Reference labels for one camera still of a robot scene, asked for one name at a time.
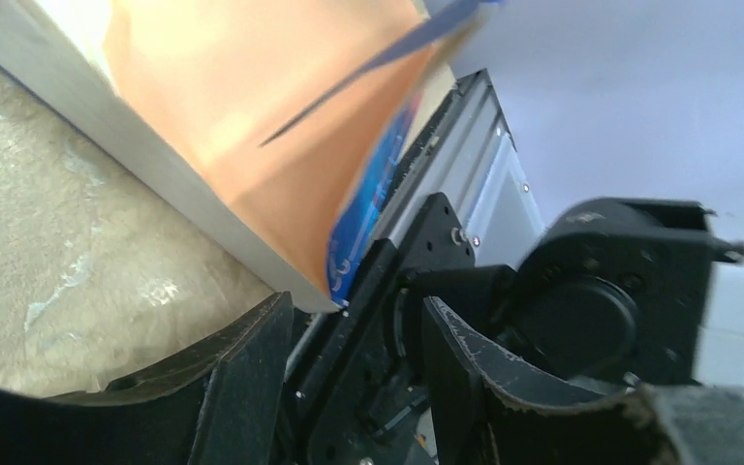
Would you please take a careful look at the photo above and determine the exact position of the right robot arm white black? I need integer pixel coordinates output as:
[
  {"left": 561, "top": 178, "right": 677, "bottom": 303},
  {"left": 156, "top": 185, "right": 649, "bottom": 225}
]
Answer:
[{"left": 393, "top": 198, "right": 744, "bottom": 385}]

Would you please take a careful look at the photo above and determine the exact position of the blue orange book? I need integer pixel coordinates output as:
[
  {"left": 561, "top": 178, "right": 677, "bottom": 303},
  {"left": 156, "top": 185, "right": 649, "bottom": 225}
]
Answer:
[{"left": 0, "top": 1, "right": 500, "bottom": 313}]

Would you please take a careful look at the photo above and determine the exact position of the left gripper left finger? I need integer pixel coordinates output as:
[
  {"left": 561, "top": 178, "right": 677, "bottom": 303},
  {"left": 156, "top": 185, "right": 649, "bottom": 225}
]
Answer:
[{"left": 0, "top": 293, "right": 294, "bottom": 464}]

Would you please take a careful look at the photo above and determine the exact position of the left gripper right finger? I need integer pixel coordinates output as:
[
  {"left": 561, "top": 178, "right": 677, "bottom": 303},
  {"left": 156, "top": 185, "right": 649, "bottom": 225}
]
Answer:
[{"left": 422, "top": 297, "right": 744, "bottom": 464}]

